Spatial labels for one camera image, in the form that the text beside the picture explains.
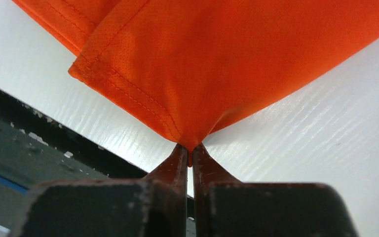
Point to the orange t shirt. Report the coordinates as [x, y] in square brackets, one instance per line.
[188, 68]

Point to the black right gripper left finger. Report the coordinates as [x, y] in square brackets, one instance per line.
[153, 206]

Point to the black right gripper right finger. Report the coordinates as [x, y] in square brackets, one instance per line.
[228, 207]

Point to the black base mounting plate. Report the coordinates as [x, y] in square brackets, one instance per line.
[35, 149]

